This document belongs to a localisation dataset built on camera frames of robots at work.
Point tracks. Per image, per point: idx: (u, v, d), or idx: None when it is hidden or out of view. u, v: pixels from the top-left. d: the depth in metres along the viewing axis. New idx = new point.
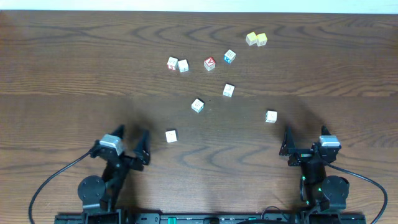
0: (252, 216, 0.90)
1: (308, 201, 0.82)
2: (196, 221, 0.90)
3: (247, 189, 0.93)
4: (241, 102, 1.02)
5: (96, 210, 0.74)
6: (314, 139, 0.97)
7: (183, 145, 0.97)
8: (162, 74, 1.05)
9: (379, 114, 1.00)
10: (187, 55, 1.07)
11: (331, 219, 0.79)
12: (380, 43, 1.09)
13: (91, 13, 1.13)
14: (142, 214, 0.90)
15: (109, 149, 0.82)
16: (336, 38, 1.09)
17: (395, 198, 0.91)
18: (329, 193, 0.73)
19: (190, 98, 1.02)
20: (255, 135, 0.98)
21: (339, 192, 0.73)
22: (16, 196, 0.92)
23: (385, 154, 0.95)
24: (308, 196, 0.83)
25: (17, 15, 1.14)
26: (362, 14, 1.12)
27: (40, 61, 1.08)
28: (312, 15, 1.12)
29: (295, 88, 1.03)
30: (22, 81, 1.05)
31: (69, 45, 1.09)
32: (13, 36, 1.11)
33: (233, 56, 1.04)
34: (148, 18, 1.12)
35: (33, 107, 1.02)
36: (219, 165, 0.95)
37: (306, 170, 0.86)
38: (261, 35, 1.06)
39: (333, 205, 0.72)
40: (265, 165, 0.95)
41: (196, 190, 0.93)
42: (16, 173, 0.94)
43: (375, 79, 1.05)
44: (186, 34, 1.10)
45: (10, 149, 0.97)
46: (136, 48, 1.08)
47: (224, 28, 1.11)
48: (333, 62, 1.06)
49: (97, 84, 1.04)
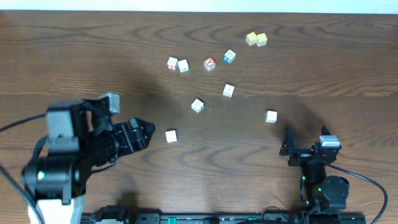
0: (252, 216, 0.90)
1: (308, 201, 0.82)
2: (196, 221, 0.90)
3: (247, 189, 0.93)
4: (241, 101, 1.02)
5: (64, 124, 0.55)
6: (314, 139, 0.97)
7: (183, 145, 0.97)
8: (162, 74, 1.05)
9: (379, 114, 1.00)
10: (187, 56, 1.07)
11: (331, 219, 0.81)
12: (381, 43, 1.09)
13: (91, 13, 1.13)
14: (142, 214, 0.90)
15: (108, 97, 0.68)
16: (336, 38, 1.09)
17: (395, 198, 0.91)
18: (329, 193, 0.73)
19: (191, 98, 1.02)
20: (255, 135, 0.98)
21: (339, 192, 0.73)
22: (16, 196, 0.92)
23: (386, 153, 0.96)
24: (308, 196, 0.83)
25: (17, 15, 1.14)
26: (362, 14, 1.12)
27: (40, 61, 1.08)
28: (312, 15, 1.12)
29: (295, 88, 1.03)
30: (22, 81, 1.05)
31: (69, 45, 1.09)
32: (14, 36, 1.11)
33: (233, 56, 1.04)
34: (148, 18, 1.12)
35: (33, 107, 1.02)
36: (219, 165, 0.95)
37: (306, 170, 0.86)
38: (261, 35, 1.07)
39: (334, 204, 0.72)
40: (265, 166, 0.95)
41: (196, 190, 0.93)
42: (16, 173, 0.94)
43: (375, 79, 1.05)
44: (186, 34, 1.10)
45: (10, 149, 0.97)
46: (136, 48, 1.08)
47: (224, 28, 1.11)
48: (333, 62, 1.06)
49: (97, 83, 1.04)
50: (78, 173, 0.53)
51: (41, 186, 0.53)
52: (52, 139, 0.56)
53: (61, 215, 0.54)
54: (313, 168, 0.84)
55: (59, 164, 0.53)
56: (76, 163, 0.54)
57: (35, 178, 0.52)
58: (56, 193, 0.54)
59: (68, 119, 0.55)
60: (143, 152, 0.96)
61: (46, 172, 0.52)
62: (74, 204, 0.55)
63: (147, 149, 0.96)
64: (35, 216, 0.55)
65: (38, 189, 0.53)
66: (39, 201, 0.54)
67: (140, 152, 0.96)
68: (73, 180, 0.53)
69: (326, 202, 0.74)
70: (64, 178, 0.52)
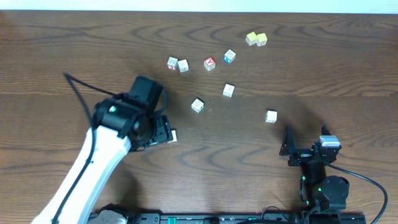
0: (252, 216, 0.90)
1: (308, 201, 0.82)
2: (196, 221, 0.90)
3: (247, 189, 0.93)
4: (241, 101, 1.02)
5: (146, 88, 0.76)
6: (314, 139, 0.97)
7: (183, 145, 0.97)
8: (162, 74, 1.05)
9: (379, 114, 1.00)
10: (187, 55, 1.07)
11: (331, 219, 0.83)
12: (381, 43, 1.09)
13: (91, 13, 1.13)
14: (142, 214, 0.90)
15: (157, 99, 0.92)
16: (336, 37, 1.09)
17: (395, 199, 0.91)
18: (328, 193, 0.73)
19: (191, 98, 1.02)
20: (255, 134, 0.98)
21: (339, 193, 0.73)
22: (16, 196, 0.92)
23: (385, 154, 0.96)
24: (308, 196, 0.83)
25: (17, 14, 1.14)
26: (362, 14, 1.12)
27: (40, 61, 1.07)
28: (313, 15, 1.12)
29: (295, 88, 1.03)
30: (22, 81, 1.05)
31: (69, 45, 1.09)
32: (14, 36, 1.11)
33: (233, 56, 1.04)
34: (148, 18, 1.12)
35: (33, 107, 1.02)
36: (219, 165, 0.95)
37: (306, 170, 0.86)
38: (261, 35, 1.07)
39: (334, 205, 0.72)
40: (265, 166, 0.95)
41: (196, 190, 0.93)
42: (16, 173, 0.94)
43: (375, 79, 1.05)
44: (186, 33, 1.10)
45: (10, 149, 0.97)
46: (136, 48, 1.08)
47: (224, 28, 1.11)
48: (333, 62, 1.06)
49: (97, 83, 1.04)
50: (137, 124, 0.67)
51: (107, 117, 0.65)
52: (130, 96, 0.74)
53: (111, 145, 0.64)
54: (313, 168, 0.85)
55: (129, 109, 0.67)
56: (139, 115, 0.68)
57: (108, 109, 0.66)
58: (114, 129, 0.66)
59: (150, 85, 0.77)
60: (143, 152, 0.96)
61: (118, 109, 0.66)
62: (125, 143, 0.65)
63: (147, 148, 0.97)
64: (89, 137, 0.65)
65: (104, 119, 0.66)
66: (99, 127, 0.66)
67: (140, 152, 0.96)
68: (133, 126, 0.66)
69: (326, 203, 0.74)
70: (129, 120, 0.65)
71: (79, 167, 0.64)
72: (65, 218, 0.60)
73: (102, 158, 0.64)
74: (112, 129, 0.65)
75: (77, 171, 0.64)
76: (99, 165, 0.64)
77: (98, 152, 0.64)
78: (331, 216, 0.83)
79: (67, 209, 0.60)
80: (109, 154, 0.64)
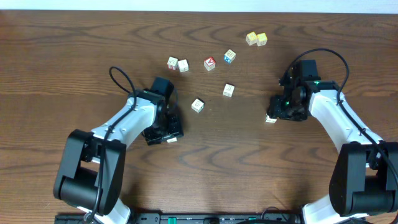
0: (252, 216, 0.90)
1: (319, 104, 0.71)
2: (196, 221, 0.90)
3: (247, 189, 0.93)
4: (240, 101, 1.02)
5: (163, 81, 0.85)
6: (314, 139, 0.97)
7: (183, 145, 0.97)
8: (162, 74, 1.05)
9: (380, 114, 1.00)
10: (187, 56, 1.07)
11: (323, 85, 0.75)
12: (380, 42, 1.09)
13: (91, 13, 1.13)
14: (142, 214, 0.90)
15: (173, 114, 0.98)
16: (336, 37, 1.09)
17: None
18: (330, 83, 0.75)
19: (191, 99, 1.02)
20: (255, 134, 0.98)
21: (311, 69, 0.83)
22: (16, 196, 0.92)
23: None
24: (311, 102, 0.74)
25: (17, 14, 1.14)
26: (362, 14, 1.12)
27: (40, 61, 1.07)
28: (313, 15, 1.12)
29: None
30: (22, 81, 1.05)
31: (69, 45, 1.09)
32: (14, 36, 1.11)
33: (233, 56, 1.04)
34: (148, 17, 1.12)
35: (33, 107, 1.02)
36: (219, 166, 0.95)
37: (313, 94, 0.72)
38: (261, 35, 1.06)
39: (306, 65, 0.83)
40: (265, 166, 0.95)
41: (196, 190, 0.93)
42: (16, 173, 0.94)
43: (375, 78, 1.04)
44: (186, 33, 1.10)
45: (9, 149, 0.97)
46: (136, 48, 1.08)
47: (224, 28, 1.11)
48: (334, 62, 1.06)
49: (97, 83, 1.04)
50: (160, 107, 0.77)
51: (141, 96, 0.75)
52: (152, 89, 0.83)
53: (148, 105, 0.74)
54: (311, 84, 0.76)
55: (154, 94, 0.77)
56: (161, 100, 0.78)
57: (142, 91, 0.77)
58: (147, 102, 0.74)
59: (168, 81, 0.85)
60: (143, 152, 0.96)
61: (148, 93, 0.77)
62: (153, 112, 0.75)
63: (147, 148, 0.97)
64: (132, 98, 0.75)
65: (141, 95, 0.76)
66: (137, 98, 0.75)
67: (141, 152, 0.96)
68: (157, 106, 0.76)
69: (323, 81, 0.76)
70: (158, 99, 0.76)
71: (124, 110, 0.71)
72: (117, 132, 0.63)
73: (143, 109, 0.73)
74: (146, 103, 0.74)
75: (123, 112, 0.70)
76: (139, 113, 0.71)
77: (140, 106, 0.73)
78: (329, 83, 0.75)
79: (118, 127, 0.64)
80: (148, 107, 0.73)
